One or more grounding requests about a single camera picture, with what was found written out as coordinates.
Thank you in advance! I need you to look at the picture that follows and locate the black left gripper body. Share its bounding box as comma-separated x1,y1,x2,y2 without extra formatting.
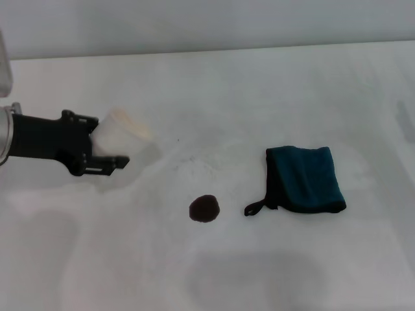
8,113,99,168

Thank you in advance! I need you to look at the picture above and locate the white paper cup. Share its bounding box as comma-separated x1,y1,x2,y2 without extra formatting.
96,107,154,157

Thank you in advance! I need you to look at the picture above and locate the blue rag with black trim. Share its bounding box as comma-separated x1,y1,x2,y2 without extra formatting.
243,145,348,217

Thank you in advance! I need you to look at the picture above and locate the black liquid stain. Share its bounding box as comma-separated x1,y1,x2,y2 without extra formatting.
188,194,221,224

